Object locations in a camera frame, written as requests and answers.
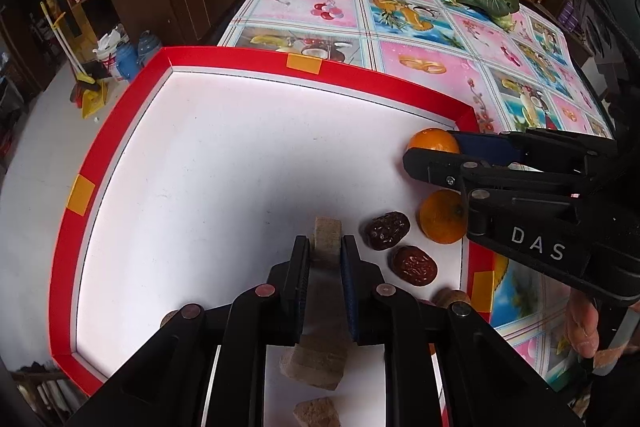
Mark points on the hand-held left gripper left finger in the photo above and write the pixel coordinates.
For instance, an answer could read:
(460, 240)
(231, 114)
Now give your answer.
(300, 287)

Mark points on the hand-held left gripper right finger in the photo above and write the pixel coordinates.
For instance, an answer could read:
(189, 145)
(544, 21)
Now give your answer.
(350, 287)

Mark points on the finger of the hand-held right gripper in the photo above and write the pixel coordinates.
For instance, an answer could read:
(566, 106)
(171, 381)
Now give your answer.
(450, 172)
(492, 146)

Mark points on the orange tangerine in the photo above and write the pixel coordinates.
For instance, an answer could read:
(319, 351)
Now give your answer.
(432, 141)
(442, 217)

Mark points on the beige sugarcane block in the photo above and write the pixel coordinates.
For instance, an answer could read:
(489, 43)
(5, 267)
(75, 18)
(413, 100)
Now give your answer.
(327, 234)
(317, 412)
(312, 359)

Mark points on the dark red date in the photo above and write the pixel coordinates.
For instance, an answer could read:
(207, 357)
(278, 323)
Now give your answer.
(414, 264)
(386, 231)

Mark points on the small brown round fruit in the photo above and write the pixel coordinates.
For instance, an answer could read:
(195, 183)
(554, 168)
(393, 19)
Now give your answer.
(167, 319)
(450, 297)

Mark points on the red tray with white inside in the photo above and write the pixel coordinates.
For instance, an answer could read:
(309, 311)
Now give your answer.
(225, 157)

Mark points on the person's right hand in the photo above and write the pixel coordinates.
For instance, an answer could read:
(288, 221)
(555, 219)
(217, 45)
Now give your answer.
(582, 322)

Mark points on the green leafy vegetable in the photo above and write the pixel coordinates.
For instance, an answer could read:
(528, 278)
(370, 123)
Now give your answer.
(487, 2)

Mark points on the fruit printed tablecloth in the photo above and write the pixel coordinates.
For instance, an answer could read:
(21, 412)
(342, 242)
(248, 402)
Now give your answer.
(320, 7)

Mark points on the yellow dustpan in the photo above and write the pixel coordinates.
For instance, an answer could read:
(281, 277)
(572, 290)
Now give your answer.
(92, 99)

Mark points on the white bucket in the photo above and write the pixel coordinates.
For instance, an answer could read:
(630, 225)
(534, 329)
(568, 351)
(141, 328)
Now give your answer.
(107, 54)

